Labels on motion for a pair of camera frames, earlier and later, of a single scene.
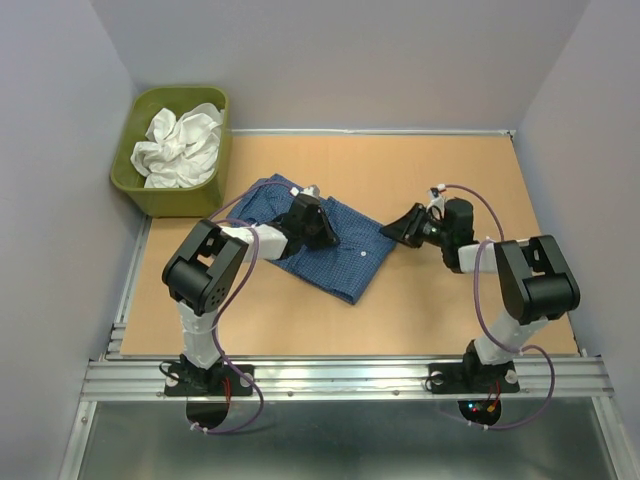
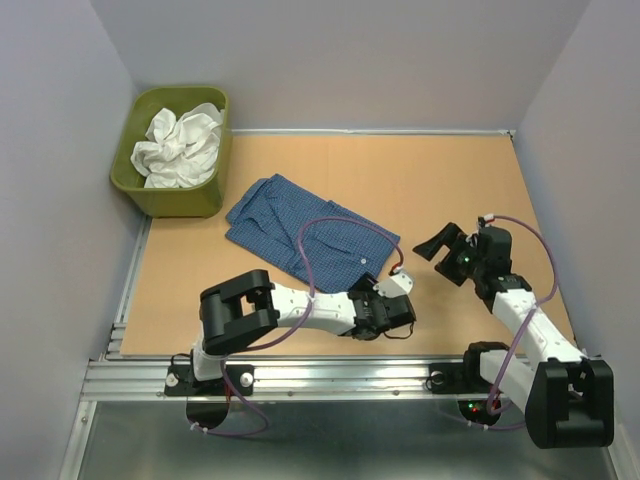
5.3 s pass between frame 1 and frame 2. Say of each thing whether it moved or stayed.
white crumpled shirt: stayed
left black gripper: moved
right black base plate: stayed
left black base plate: stayed
